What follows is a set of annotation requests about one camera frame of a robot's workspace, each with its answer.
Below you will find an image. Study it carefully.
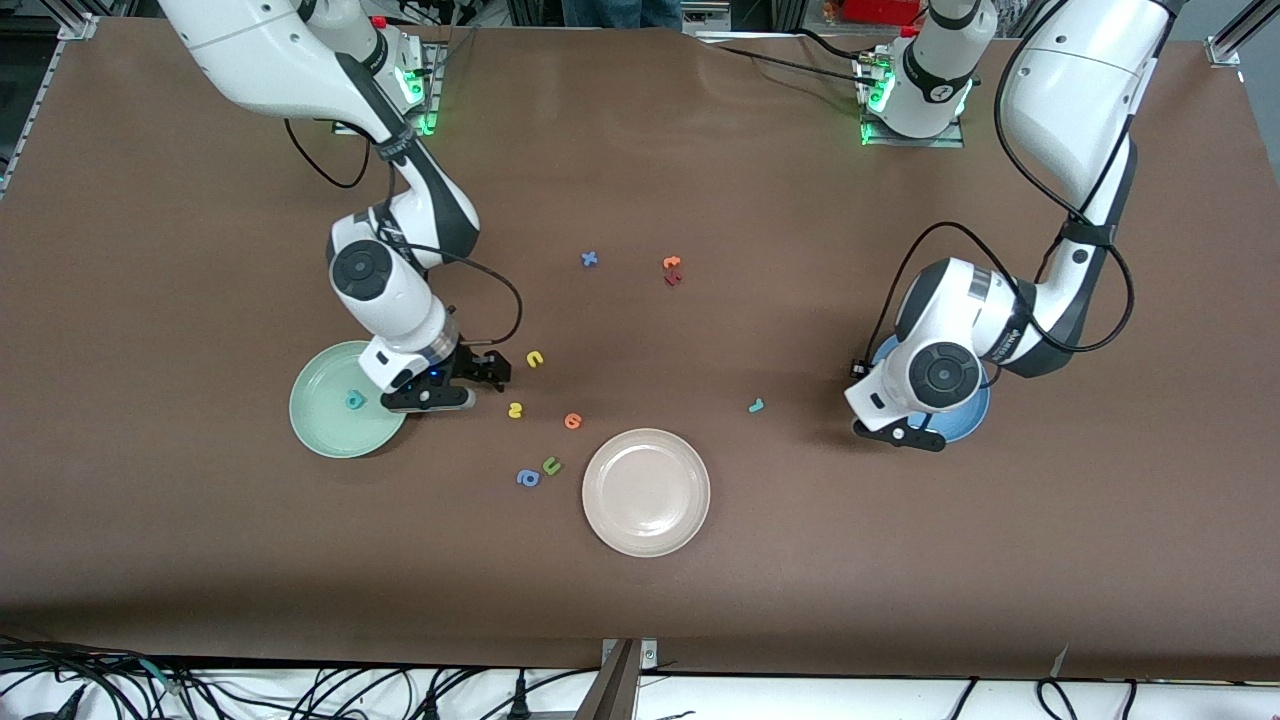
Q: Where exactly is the green plate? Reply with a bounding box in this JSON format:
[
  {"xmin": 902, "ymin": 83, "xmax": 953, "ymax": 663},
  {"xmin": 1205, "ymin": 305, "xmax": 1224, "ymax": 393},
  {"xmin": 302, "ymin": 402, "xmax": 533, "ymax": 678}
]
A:
[{"xmin": 289, "ymin": 340, "xmax": 413, "ymax": 460}]

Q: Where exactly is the beige plate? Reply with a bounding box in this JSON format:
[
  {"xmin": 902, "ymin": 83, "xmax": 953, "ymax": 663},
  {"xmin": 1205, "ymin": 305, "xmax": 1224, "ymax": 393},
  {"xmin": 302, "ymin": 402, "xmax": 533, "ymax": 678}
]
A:
[{"xmin": 581, "ymin": 428, "xmax": 712, "ymax": 558}]

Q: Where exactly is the person in blue jeans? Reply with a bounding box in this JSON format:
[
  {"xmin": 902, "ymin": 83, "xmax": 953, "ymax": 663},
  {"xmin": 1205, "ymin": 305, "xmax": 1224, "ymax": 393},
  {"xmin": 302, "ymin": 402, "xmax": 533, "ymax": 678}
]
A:
[{"xmin": 560, "ymin": 0, "xmax": 683, "ymax": 29}]

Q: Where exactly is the blue plate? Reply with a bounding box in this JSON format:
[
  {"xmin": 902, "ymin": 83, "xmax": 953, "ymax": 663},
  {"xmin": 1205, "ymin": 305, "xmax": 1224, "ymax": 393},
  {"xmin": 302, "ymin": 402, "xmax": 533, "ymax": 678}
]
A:
[{"xmin": 870, "ymin": 334, "xmax": 991, "ymax": 445}]

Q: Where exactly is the red box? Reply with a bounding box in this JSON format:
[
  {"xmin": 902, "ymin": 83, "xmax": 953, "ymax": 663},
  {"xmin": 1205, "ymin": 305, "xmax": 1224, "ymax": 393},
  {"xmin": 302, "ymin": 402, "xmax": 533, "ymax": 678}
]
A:
[{"xmin": 840, "ymin": 0, "xmax": 927, "ymax": 27}]

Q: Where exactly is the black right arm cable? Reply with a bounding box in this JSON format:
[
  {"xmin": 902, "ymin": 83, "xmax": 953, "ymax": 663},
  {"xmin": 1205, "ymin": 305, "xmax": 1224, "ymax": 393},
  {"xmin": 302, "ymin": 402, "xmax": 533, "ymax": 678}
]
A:
[{"xmin": 283, "ymin": 118, "xmax": 525, "ymax": 353}]

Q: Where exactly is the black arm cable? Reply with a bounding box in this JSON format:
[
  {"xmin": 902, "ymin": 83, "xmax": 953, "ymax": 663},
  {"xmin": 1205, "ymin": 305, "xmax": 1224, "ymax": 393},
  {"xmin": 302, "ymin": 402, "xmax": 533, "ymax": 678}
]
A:
[
  {"xmin": 283, "ymin": 118, "xmax": 525, "ymax": 353},
  {"xmin": 850, "ymin": 0, "xmax": 1137, "ymax": 376}
]

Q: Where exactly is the metal table bracket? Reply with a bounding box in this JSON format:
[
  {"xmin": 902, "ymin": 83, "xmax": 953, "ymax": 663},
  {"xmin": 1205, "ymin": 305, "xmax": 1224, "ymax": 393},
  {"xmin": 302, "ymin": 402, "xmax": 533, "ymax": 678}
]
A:
[{"xmin": 575, "ymin": 638, "xmax": 659, "ymax": 720}]

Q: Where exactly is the black looped floor cable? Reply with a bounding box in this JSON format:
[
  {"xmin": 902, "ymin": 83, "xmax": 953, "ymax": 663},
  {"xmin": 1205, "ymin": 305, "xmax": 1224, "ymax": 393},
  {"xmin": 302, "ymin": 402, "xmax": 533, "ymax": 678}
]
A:
[{"xmin": 205, "ymin": 665, "xmax": 501, "ymax": 720}]

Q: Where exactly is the black table cable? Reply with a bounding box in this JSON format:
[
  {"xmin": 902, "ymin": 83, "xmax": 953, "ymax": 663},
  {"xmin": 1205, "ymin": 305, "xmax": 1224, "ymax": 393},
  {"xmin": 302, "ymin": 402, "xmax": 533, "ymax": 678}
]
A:
[
  {"xmin": 788, "ymin": 28, "xmax": 881, "ymax": 63},
  {"xmin": 700, "ymin": 40, "xmax": 873, "ymax": 81}
]

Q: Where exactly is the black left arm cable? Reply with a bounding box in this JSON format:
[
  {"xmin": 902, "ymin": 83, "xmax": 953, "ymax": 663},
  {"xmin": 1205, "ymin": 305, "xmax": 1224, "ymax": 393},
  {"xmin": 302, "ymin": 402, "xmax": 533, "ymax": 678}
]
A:
[{"xmin": 850, "ymin": 0, "xmax": 1137, "ymax": 376}]

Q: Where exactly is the black cable tangle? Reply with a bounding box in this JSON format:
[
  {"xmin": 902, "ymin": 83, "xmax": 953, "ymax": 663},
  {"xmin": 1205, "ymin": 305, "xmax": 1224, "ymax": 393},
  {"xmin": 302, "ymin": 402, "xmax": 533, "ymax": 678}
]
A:
[{"xmin": 0, "ymin": 633, "xmax": 206, "ymax": 720}]

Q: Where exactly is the aluminium frame rail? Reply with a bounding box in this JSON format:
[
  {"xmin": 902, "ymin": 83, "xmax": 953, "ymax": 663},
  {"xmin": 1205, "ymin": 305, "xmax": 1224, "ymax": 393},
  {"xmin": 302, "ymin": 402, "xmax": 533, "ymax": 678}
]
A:
[
  {"xmin": 1205, "ymin": 0, "xmax": 1280, "ymax": 67},
  {"xmin": 0, "ymin": 0, "xmax": 101, "ymax": 196}
]

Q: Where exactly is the black curled floor cable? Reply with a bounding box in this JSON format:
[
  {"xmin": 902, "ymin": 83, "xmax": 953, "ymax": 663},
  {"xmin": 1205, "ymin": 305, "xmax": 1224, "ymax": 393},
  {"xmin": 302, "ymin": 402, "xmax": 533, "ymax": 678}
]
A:
[{"xmin": 1035, "ymin": 678, "xmax": 1141, "ymax": 720}]

